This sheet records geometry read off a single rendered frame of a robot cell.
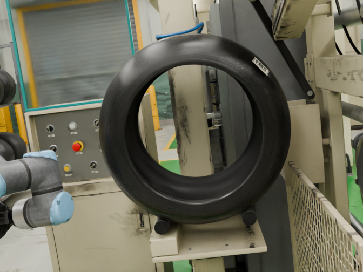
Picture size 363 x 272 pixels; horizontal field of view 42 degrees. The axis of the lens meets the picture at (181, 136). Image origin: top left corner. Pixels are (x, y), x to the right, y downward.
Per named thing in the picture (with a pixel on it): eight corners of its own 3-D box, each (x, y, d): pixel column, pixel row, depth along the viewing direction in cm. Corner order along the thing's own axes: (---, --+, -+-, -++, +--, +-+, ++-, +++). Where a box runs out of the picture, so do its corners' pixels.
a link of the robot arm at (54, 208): (73, 185, 139) (80, 218, 140) (39, 192, 144) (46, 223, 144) (53, 192, 131) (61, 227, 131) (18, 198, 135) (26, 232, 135)
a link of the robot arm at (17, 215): (40, 196, 144) (45, 227, 143) (28, 198, 146) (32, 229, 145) (20, 199, 136) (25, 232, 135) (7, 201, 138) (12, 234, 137)
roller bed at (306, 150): (277, 174, 194) (270, 103, 190) (313, 170, 194) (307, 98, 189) (286, 187, 175) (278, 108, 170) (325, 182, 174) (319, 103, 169)
